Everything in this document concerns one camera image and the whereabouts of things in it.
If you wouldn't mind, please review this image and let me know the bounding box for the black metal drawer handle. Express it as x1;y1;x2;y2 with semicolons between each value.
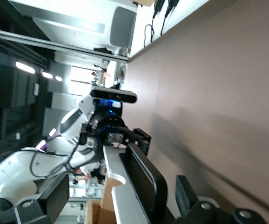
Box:
119;142;168;221

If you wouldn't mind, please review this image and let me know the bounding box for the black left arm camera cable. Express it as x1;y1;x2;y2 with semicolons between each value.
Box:
29;140;84;178

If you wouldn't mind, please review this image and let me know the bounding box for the aluminium frame structure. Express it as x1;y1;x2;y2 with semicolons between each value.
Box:
0;27;128;63

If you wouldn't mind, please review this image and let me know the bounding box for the white-fronted wooden drawer with handle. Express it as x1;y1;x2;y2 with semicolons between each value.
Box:
100;146;175;224

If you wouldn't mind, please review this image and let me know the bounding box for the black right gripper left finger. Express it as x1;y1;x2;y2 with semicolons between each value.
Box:
0;174;70;224

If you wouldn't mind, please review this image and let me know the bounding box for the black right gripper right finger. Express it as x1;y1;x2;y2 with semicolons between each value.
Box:
176;175;268;224

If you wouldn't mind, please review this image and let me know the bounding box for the grey padded panel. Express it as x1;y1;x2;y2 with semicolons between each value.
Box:
110;6;137;47

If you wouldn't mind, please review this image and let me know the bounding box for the light wooden drawer cabinet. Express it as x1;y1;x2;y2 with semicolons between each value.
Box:
85;202;115;224

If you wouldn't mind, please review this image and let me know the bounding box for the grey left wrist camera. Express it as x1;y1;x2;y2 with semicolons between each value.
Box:
89;85;138;105

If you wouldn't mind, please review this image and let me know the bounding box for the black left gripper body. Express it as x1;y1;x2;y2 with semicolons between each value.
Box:
87;115;135;145

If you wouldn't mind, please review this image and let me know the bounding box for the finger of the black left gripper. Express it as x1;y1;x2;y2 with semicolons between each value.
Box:
126;128;152;154
79;124;90;145

